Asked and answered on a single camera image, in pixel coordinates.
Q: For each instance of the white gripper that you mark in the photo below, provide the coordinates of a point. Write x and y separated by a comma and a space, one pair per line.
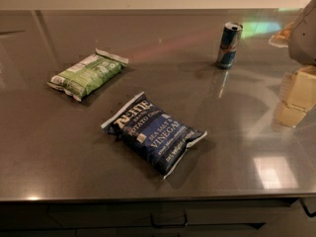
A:
304, 37

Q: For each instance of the redbull can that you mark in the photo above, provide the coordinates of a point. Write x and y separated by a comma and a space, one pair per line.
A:
228, 45

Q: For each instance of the blue Kettle chip bag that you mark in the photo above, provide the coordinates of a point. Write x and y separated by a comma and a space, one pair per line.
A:
159, 139

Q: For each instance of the green chip bag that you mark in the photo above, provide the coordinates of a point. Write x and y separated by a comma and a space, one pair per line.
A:
86, 76

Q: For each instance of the black right drawer handle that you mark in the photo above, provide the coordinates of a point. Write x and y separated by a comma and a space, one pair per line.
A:
306, 210

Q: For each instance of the black drawer handle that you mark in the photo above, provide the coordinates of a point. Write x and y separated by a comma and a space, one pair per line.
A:
166, 224
306, 210

